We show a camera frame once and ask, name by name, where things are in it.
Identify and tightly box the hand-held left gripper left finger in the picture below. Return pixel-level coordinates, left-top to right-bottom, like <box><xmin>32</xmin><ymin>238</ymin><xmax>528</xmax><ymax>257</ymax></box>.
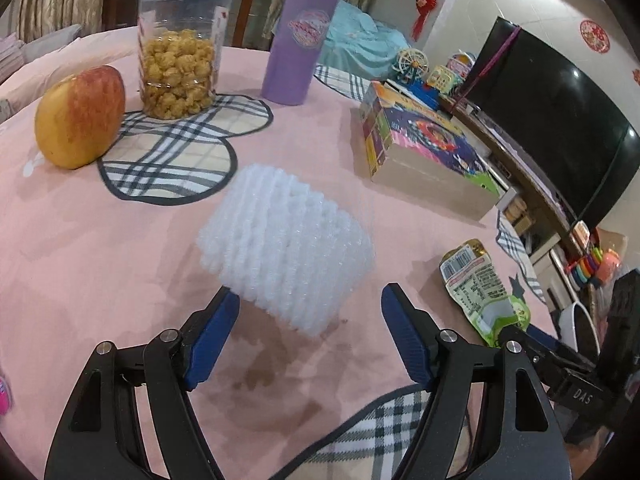
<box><xmin>44</xmin><ymin>287</ymin><xmax>241</xmax><ymax>480</ymax></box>

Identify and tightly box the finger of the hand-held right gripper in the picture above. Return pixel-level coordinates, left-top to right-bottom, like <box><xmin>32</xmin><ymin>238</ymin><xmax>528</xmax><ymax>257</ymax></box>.
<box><xmin>525</xmin><ymin>324</ymin><xmax>601</xmax><ymax>387</ymax></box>

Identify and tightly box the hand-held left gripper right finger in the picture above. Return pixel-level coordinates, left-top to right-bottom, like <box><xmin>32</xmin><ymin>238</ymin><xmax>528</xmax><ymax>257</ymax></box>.
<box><xmin>381</xmin><ymin>282</ymin><xmax>572</xmax><ymax>480</ymax></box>

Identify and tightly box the white bin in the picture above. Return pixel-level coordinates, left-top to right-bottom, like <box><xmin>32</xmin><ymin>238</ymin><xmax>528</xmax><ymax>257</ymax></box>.
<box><xmin>557</xmin><ymin>300</ymin><xmax>601</xmax><ymax>366</ymax></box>

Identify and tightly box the green spout pouch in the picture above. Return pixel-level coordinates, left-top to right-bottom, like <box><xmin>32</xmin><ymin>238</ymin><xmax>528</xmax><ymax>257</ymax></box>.
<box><xmin>439</xmin><ymin>239</ymin><xmax>532</xmax><ymax>348</ymax></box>

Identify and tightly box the white foam fruit net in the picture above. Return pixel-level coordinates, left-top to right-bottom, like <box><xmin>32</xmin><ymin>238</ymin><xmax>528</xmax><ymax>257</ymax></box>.
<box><xmin>197</xmin><ymin>162</ymin><xmax>376</xmax><ymax>336</ymax></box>

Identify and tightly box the orange toy cup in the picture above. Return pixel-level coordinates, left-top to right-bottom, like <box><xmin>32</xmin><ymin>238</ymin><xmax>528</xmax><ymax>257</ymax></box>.
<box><xmin>597</xmin><ymin>247</ymin><xmax>621</xmax><ymax>281</ymax></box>

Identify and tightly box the pink plaid tablecloth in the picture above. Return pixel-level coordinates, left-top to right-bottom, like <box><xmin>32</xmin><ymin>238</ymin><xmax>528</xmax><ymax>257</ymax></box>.
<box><xmin>0</xmin><ymin>27</ymin><xmax>556</xmax><ymax>480</ymax></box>

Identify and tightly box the colourful cardboard box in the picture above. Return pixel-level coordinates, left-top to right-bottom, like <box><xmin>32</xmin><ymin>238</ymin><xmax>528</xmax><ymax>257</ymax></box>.
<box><xmin>357</xmin><ymin>80</ymin><xmax>518</xmax><ymax>223</ymax></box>

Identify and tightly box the wooden television stand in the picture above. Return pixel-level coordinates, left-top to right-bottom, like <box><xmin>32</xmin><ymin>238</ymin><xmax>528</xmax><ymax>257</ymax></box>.
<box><xmin>440</xmin><ymin>95</ymin><xmax>596</xmax><ymax>281</ymax></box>

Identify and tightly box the black television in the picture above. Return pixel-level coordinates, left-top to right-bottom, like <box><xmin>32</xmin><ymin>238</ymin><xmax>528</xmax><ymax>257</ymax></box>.
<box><xmin>467</xmin><ymin>16</ymin><xmax>640</xmax><ymax>233</ymax></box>

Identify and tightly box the yellow green toy house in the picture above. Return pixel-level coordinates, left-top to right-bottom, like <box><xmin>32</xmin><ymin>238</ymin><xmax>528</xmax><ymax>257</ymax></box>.
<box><xmin>425</xmin><ymin>64</ymin><xmax>463</xmax><ymax>96</ymax></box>

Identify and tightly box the red yellow apple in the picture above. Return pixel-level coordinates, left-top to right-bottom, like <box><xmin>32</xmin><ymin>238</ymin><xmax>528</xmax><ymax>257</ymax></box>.
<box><xmin>34</xmin><ymin>65</ymin><xmax>126</xmax><ymax>170</ymax></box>

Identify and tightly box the ferris wheel toy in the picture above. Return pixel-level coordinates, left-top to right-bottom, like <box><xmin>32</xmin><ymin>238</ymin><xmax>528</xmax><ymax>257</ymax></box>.
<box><xmin>392</xmin><ymin>47</ymin><xmax>431</xmax><ymax>86</ymax></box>

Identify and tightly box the pink round toy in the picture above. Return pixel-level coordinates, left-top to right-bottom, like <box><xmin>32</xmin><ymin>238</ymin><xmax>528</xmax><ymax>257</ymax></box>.
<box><xmin>447</xmin><ymin>51</ymin><xmax>476</xmax><ymax>81</ymax></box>

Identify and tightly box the clear snack jar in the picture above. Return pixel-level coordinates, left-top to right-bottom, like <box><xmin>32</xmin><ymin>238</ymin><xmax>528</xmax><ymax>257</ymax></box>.
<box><xmin>136</xmin><ymin>0</ymin><xmax>240</xmax><ymax>121</ymax></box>

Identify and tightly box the pink stick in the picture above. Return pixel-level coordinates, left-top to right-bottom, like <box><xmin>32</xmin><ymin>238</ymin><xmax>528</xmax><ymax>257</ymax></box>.
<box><xmin>452</xmin><ymin>27</ymin><xmax>521</xmax><ymax>106</ymax></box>

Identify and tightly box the teal cloth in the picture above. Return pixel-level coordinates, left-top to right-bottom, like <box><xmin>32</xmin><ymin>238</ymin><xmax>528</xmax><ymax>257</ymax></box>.
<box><xmin>315</xmin><ymin>0</ymin><xmax>408</xmax><ymax>71</ymax></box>

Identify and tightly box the purple tumbler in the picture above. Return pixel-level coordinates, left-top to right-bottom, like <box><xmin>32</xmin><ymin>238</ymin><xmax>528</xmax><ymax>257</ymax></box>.
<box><xmin>261</xmin><ymin>0</ymin><xmax>348</xmax><ymax>107</ymax></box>

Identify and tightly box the colourful ring stack toy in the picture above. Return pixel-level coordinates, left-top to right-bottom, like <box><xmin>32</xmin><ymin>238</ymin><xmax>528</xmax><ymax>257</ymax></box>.
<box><xmin>565</xmin><ymin>252</ymin><xmax>606</xmax><ymax>288</ymax></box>

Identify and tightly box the large round red wall sticker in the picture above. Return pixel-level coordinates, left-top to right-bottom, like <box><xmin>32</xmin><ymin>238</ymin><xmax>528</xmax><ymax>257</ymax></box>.
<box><xmin>580</xmin><ymin>20</ymin><xmax>611</xmax><ymax>55</ymax></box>

